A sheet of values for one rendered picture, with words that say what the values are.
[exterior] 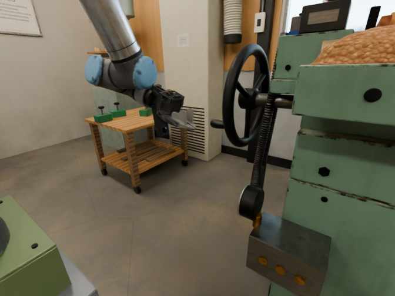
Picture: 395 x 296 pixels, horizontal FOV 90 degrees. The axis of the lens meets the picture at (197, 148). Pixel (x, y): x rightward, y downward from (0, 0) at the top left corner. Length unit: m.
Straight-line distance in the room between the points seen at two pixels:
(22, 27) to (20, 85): 0.60
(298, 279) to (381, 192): 0.18
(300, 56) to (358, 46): 0.24
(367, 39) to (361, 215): 0.25
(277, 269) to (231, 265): 0.73
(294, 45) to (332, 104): 0.26
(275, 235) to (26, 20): 3.04
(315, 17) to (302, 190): 0.34
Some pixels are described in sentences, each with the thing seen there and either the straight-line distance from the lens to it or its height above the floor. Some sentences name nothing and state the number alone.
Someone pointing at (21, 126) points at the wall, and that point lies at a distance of 3.05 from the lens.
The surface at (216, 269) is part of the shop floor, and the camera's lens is 1.12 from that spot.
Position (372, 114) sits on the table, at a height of 0.85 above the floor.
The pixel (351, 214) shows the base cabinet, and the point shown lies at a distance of 0.41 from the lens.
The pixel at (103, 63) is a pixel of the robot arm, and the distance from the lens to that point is 0.71.
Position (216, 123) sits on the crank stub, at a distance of 0.55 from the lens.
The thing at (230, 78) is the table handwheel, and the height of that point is 0.87.
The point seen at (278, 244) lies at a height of 0.62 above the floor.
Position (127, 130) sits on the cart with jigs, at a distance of 1.38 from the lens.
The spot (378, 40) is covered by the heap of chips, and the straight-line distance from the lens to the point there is 0.29.
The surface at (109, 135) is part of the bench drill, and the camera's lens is 2.60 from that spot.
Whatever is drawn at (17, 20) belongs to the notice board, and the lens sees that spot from 3.08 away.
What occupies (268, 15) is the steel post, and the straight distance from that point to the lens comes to 1.87.
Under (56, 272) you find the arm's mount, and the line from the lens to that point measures 0.44.
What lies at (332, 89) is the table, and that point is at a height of 0.87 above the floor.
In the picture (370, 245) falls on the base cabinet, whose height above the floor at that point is 0.63.
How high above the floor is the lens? 0.90
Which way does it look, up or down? 22 degrees down
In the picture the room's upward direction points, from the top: 1 degrees counter-clockwise
